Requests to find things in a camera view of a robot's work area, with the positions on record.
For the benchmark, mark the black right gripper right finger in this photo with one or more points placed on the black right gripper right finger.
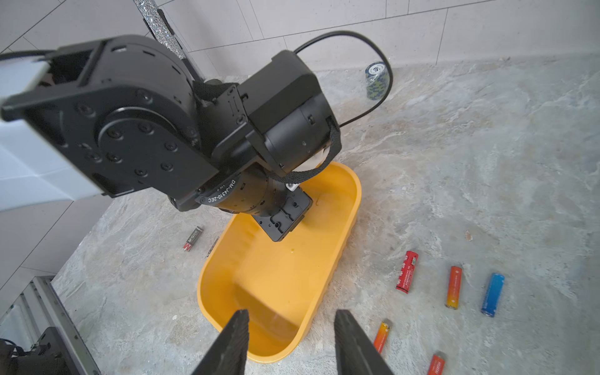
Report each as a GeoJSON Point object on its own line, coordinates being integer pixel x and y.
{"type": "Point", "coordinates": [355, 353]}

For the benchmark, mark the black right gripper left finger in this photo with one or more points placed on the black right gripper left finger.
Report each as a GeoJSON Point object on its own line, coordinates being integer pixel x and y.
{"type": "Point", "coordinates": [228, 354]}

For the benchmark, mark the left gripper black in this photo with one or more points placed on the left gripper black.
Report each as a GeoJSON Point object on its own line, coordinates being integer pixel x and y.
{"type": "Point", "coordinates": [292, 211]}

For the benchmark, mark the red battery with yellow text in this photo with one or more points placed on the red battery with yellow text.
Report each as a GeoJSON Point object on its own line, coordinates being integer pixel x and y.
{"type": "Point", "coordinates": [407, 271]}

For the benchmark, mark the black red silver battery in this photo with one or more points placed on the black red silver battery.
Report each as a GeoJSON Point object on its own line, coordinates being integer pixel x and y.
{"type": "Point", "coordinates": [192, 239]}

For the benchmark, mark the blue battery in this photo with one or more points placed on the blue battery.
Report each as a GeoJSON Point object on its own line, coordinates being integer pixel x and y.
{"type": "Point", "coordinates": [492, 295]}

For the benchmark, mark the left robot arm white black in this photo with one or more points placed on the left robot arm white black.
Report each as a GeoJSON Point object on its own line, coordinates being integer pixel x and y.
{"type": "Point", "coordinates": [124, 114]}

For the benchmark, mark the yellow plastic storage tray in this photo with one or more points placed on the yellow plastic storage tray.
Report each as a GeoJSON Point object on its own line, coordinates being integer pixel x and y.
{"type": "Point", "coordinates": [281, 284]}

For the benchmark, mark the small metal can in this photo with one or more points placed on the small metal can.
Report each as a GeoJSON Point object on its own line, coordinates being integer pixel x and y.
{"type": "Point", "coordinates": [377, 80]}

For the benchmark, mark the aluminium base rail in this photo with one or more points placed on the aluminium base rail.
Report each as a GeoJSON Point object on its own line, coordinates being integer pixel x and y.
{"type": "Point", "coordinates": [38, 336]}

